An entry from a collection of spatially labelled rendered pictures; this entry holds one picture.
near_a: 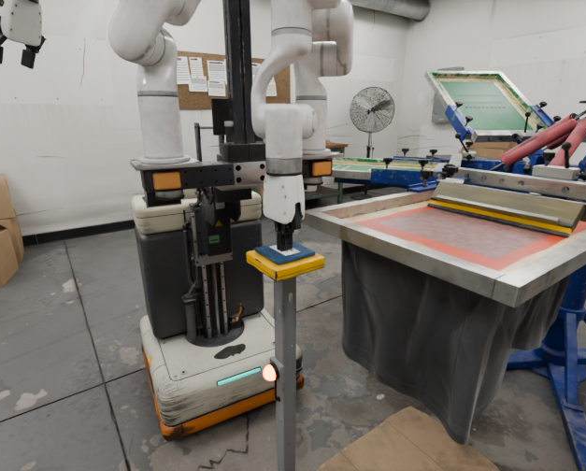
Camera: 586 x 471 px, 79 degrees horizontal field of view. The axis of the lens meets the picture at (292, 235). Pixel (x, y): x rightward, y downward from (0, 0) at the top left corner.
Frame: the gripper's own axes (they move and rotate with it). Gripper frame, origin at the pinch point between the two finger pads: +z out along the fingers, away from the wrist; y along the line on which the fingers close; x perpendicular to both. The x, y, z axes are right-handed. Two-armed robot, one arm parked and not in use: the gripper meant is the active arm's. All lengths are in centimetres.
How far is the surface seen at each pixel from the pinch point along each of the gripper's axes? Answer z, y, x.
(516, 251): 3, 30, 44
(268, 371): 32.0, 0.7, -5.4
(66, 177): 33, -368, -21
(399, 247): -0.3, 17.7, 17.2
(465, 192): -3, 3, 68
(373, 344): 35.8, 4.2, 27.6
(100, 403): 98, -95, -39
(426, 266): 1.8, 24.5, 17.2
